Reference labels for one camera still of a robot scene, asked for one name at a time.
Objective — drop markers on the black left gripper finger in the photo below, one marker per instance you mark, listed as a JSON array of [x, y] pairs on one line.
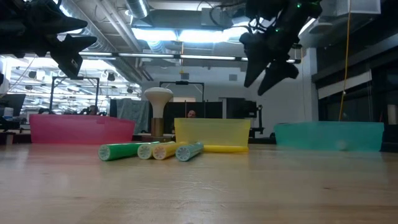
[[71, 53], [59, 21]]

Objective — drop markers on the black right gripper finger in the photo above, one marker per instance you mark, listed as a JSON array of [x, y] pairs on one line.
[[275, 73], [255, 63]]

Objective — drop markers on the yellow BIC highlighter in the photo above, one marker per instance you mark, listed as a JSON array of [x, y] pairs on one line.
[[227, 149]]

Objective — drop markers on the green Sharpie highlighter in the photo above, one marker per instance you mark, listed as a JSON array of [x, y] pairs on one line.
[[124, 151]]

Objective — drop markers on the yellow-green fat highlighter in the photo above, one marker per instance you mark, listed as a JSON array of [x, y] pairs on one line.
[[144, 151]]

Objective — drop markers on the yellow fat highlighter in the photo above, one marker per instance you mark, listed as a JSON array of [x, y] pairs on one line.
[[159, 152]]

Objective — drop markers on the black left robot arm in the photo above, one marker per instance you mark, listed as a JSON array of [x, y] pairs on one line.
[[4, 25]]

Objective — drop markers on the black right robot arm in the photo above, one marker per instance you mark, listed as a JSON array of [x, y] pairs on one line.
[[267, 7]]

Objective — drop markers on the black ceiling spotlight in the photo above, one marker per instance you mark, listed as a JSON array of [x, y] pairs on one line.
[[32, 74], [111, 76]]

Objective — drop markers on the person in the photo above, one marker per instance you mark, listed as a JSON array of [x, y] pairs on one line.
[[191, 114], [93, 109]]

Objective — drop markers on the black partition panel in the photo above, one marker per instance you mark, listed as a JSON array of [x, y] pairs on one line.
[[205, 109]]

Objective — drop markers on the white ceiling ventilation unit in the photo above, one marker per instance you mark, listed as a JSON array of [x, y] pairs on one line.
[[342, 7]]

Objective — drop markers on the computer monitor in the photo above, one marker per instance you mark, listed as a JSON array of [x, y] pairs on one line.
[[12, 102]]

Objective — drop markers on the long ceiling light bar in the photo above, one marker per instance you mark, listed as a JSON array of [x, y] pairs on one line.
[[146, 55]]

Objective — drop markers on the pink plastic bin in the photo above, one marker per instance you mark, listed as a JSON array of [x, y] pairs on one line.
[[81, 129]]

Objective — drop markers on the yellow plastic bin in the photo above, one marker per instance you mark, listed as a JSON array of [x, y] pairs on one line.
[[214, 130]]

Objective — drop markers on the teal plastic bin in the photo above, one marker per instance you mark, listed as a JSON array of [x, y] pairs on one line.
[[329, 135]]

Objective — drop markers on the white container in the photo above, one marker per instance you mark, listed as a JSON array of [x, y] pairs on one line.
[[7, 112]]

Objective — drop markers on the gray cloth cover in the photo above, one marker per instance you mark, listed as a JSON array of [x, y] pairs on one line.
[[133, 112]]

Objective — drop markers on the white mushroom table lamp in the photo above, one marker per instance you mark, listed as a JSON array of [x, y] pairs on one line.
[[158, 96]]

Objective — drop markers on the teal fat highlighter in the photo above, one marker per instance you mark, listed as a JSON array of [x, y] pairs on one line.
[[183, 154]]

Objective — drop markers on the gray wall vent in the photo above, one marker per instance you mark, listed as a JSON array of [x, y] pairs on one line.
[[233, 77], [185, 76]]

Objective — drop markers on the black metal frame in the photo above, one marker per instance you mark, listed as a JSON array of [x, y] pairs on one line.
[[97, 93]]

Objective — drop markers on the black frame with camera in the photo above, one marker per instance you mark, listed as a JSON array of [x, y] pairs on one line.
[[182, 82]]

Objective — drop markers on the silver round air duct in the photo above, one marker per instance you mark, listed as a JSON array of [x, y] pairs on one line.
[[136, 7]]

